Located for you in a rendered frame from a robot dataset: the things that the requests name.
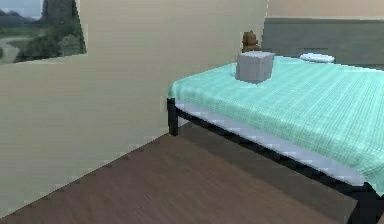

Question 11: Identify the grey carton box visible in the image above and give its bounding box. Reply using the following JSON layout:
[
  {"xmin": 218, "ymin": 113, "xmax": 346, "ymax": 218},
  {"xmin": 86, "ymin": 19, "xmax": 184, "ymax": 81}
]
[{"xmin": 235, "ymin": 50, "xmax": 276, "ymax": 84}]

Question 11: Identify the brown teddy bear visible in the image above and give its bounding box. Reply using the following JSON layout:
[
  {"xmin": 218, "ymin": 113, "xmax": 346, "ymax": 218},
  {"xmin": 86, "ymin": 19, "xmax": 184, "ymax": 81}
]
[{"xmin": 241, "ymin": 30, "xmax": 262, "ymax": 54}]

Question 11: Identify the bed with teal blanket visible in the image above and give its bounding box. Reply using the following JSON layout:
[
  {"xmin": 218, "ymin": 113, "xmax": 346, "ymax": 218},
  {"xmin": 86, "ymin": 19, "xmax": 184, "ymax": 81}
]
[{"xmin": 166, "ymin": 17, "xmax": 384, "ymax": 224}]

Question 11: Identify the white flat pillow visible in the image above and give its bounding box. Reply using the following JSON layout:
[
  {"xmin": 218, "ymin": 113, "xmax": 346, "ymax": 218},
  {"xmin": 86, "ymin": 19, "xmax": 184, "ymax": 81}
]
[{"xmin": 299, "ymin": 52, "xmax": 336, "ymax": 64}]

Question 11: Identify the window with landscape view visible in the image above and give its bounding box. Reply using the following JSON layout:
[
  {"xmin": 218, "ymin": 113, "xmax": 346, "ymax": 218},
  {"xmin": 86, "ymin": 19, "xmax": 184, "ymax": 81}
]
[{"xmin": 0, "ymin": 0, "xmax": 88, "ymax": 66}]

